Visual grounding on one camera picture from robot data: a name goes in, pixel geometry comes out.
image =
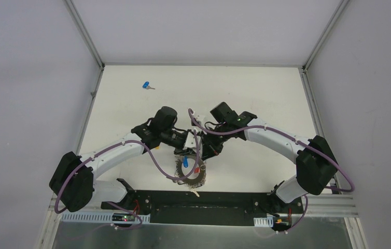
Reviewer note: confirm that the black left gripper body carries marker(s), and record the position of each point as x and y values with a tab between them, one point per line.
180	151

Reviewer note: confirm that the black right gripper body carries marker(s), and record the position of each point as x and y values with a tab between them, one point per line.
215	141

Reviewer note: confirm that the metal disc with keyrings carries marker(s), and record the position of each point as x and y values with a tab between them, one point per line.
193	181

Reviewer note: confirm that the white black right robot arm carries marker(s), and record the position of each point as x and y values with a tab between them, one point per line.
313	158

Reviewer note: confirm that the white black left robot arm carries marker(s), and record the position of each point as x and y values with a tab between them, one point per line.
76	183

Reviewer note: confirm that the blue key tag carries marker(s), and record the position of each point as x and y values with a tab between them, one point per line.
185	162

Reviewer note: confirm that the blue capped key far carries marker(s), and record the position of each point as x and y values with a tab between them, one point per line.
147	86

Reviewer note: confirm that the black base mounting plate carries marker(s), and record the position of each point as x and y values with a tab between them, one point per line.
207	208

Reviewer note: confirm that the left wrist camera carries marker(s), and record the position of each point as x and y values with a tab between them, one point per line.
190	142

